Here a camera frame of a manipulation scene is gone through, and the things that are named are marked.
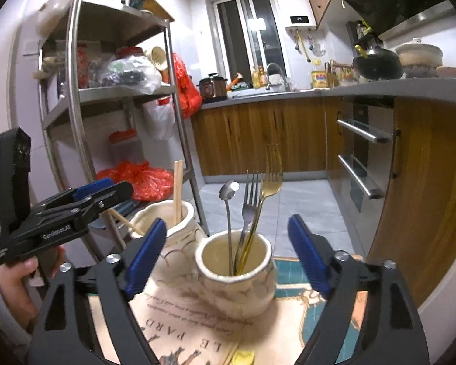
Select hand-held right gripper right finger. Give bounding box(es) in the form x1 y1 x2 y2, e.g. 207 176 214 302
287 214 430 365

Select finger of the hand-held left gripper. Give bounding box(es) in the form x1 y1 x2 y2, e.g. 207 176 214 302
69 181 134 224
32 177 115 214

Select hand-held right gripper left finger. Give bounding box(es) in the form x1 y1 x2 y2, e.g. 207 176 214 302
27 217 168 365

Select wooden chopstick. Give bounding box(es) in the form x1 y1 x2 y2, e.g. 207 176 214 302
107 209 145 237
178 160 185 223
174 160 181 226
110 208 143 233

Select gold fork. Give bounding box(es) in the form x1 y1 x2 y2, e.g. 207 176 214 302
237 142 284 274

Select floral ceramic utensil holder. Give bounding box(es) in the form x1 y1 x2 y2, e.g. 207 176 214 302
129 200 278 318

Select silver fork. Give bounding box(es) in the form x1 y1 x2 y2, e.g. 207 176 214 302
233 170 260 274

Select silver spoon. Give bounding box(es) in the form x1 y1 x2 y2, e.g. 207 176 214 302
218 180 241 274

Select person's left hand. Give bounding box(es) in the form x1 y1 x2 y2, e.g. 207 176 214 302
0 247 67 328

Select crumpled orange plastic bag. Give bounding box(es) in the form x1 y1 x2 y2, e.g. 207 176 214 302
97 160 174 202

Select red lid plastic jar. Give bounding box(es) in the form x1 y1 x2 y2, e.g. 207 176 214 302
109 131 143 168

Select printed tablecloth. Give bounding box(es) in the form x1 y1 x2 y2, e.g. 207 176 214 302
87 255 365 365

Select white plastic bag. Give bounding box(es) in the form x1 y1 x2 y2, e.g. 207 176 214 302
142 97 175 141

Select metal shelf rack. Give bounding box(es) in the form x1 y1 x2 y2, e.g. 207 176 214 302
34 0 209 267

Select built-in oven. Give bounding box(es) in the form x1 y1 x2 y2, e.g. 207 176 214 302
336 97 399 214

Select clear bag with dark contents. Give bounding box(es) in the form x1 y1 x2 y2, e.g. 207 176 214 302
99 54 163 95

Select hanging red plastic bag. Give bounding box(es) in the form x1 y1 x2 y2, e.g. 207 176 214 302
167 53 203 118

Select wooden kitchen base cabinet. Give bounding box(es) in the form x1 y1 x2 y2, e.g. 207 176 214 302
190 97 456 308

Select beige strainer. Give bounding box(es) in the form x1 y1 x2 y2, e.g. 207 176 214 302
146 46 168 71

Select dark red pressure cooker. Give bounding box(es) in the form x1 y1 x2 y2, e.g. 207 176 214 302
197 73 229 101

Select grey kitchen countertop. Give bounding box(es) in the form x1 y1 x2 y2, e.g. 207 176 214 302
199 78 456 109

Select kitchen faucet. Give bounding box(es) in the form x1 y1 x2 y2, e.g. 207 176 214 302
266 63 291 92

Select yellow oil container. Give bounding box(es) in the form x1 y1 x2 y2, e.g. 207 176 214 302
311 64 329 90

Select yellow liquid bottles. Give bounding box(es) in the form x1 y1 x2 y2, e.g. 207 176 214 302
251 65 270 89

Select seasoning bottles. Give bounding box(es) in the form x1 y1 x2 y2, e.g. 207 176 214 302
329 61 356 86

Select wooden box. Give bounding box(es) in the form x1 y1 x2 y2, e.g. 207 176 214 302
125 0 175 23

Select black wok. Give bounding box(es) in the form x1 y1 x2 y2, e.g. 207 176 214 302
353 43 405 81

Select kitchen window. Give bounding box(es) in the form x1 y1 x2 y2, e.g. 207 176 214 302
212 0 289 84

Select white clay pot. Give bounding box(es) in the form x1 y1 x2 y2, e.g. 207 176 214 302
394 38 445 77

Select white water heater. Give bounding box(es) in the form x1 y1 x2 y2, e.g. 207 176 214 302
274 0 319 31

